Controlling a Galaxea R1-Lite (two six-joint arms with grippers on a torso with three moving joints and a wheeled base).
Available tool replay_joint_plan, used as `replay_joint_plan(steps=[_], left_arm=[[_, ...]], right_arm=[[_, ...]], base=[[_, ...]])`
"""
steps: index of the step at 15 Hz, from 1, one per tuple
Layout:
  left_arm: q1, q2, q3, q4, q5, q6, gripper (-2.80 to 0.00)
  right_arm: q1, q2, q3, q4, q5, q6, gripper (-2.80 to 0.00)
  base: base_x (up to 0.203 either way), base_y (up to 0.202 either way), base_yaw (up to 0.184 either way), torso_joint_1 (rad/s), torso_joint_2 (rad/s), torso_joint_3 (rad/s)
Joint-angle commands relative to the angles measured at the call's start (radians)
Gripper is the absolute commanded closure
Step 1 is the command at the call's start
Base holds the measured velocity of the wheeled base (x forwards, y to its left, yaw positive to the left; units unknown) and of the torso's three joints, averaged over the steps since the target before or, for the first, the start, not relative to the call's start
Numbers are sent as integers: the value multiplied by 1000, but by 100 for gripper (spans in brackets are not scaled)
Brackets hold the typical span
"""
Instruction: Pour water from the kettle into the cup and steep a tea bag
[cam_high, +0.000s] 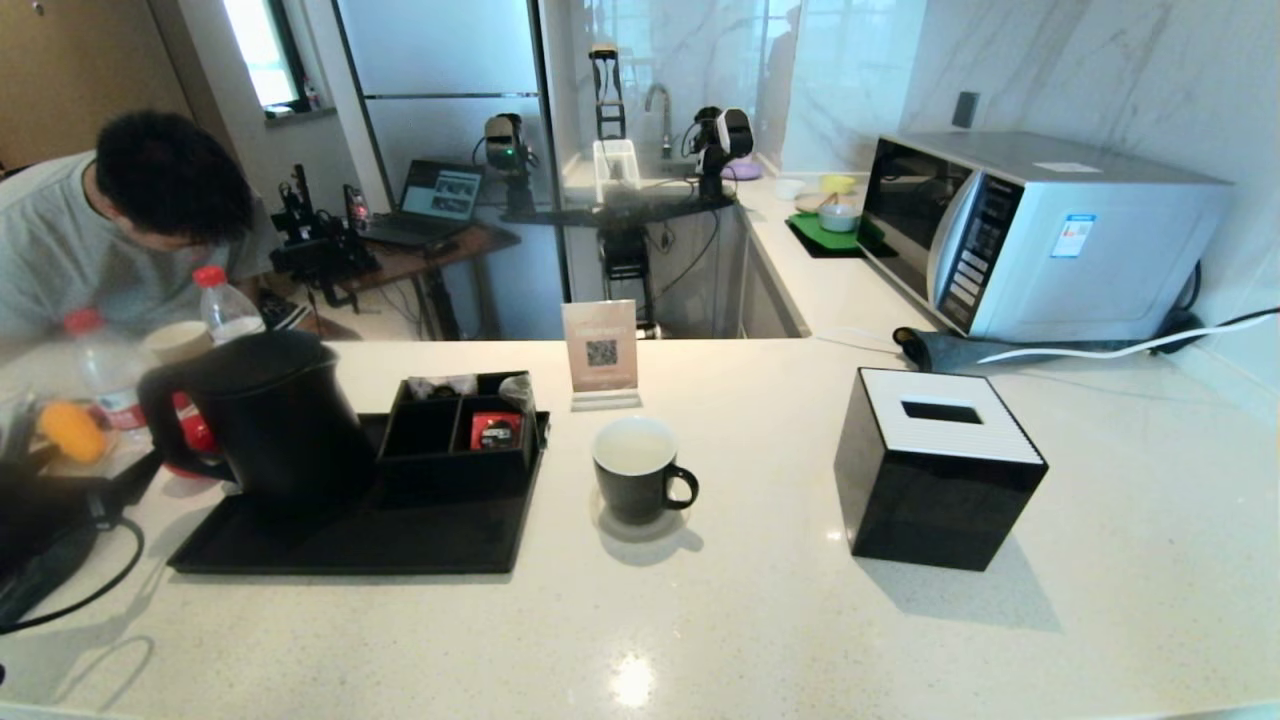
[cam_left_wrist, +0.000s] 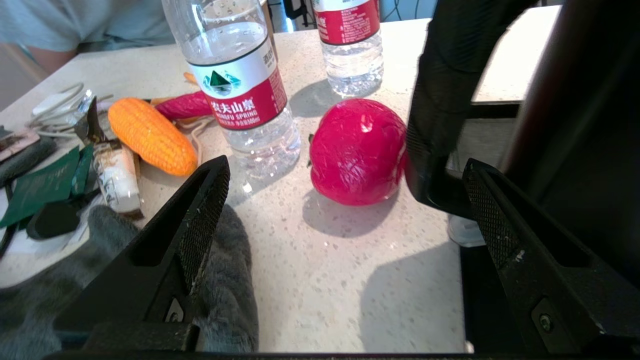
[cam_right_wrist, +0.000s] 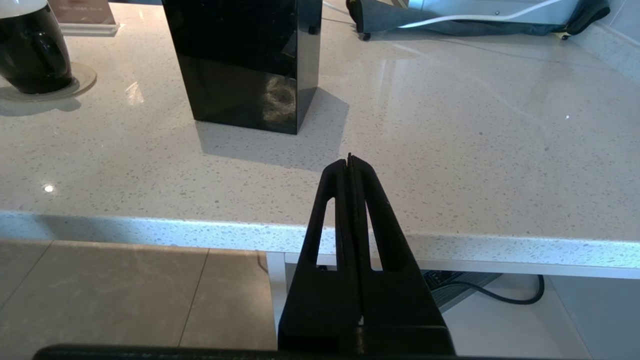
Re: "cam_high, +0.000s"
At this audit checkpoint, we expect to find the black electric kettle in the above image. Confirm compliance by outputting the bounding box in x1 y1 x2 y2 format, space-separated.
137 330 379 521

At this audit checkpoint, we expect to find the red packaged item with label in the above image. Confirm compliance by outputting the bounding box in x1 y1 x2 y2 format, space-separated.
471 413 524 451

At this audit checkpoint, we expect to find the orange toy corn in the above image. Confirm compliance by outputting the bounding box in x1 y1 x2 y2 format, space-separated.
38 401 107 464

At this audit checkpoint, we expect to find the red toy apple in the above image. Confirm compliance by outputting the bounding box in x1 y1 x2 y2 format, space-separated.
165 393 223 479

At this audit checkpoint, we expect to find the clear water bottle red cap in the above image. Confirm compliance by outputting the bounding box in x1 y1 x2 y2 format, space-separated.
62 310 156 441
193 266 267 346

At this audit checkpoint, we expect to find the brown paper cup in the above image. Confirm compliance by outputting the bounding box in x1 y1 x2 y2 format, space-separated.
143 320 214 366

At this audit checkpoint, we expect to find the person in grey t-shirt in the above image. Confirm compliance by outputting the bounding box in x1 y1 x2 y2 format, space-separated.
0 110 313 341

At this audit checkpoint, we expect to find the black serving tray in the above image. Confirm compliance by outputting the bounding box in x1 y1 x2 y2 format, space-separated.
168 412 552 576

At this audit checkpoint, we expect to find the black compartment organizer box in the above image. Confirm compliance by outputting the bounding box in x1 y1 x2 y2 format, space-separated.
378 371 544 501

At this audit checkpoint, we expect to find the open laptop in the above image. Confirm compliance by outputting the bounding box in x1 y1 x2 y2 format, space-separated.
365 160 488 251

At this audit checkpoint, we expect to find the bright window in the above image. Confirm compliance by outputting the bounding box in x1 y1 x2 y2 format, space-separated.
222 0 313 121

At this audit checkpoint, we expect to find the QR code sign stand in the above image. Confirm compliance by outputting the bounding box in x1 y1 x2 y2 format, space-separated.
562 300 643 413

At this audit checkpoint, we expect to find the black mug white inside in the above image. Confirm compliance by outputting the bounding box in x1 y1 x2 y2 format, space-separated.
592 416 700 526

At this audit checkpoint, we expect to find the grey refrigerator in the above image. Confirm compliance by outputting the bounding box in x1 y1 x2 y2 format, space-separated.
332 0 567 341

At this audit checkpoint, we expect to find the black robot stand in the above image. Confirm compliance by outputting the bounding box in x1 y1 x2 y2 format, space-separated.
500 190 743 339

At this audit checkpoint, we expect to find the white dish rack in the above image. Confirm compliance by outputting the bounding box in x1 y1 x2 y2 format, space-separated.
593 139 642 206

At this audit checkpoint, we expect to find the metal faucet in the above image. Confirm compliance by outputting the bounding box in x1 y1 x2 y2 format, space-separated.
645 84 675 161

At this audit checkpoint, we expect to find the green mat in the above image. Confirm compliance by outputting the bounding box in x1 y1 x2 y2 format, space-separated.
786 210 889 261

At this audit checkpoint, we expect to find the black tissue box white lid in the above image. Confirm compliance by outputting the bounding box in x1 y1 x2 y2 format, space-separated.
833 367 1049 572

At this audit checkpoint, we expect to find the silver microwave oven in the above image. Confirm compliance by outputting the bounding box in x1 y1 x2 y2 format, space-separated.
857 130 1234 344

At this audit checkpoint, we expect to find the black ladder-shaped frame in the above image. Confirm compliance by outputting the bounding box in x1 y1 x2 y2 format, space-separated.
589 44 628 143

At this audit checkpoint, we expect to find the white cable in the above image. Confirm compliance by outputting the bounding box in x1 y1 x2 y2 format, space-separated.
976 308 1280 366

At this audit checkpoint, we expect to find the black power cable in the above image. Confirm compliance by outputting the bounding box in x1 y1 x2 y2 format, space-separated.
1168 262 1206 319

